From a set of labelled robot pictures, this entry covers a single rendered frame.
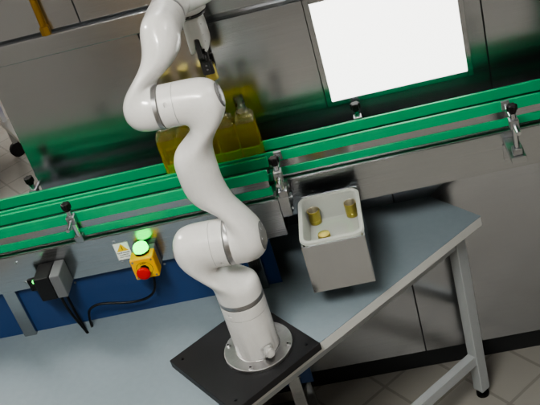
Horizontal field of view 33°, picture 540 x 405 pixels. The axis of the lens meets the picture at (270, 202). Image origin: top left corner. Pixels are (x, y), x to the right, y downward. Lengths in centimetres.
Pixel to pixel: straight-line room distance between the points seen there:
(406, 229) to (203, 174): 89
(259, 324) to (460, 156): 75
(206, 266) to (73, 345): 70
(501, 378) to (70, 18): 188
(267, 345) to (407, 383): 106
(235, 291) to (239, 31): 75
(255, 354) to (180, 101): 75
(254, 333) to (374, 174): 59
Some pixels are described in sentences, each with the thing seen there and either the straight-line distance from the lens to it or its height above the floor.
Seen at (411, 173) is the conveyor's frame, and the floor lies 98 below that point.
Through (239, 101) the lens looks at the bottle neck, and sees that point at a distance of 251.
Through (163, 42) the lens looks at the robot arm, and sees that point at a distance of 201.
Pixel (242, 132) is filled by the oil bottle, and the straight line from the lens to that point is 254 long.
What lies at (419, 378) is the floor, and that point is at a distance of 336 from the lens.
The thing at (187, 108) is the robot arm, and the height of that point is 154.
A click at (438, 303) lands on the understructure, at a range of 317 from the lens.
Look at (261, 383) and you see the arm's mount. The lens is 236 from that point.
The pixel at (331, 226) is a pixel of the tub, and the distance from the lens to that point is 253.
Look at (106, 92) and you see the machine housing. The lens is 272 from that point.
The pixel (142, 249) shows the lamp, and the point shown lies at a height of 101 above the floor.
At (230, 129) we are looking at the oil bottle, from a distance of 254.
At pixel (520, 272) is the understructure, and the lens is 315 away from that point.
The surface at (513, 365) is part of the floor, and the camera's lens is 336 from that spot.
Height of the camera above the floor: 237
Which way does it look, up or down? 32 degrees down
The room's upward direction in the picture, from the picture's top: 17 degrees counter-clockwise
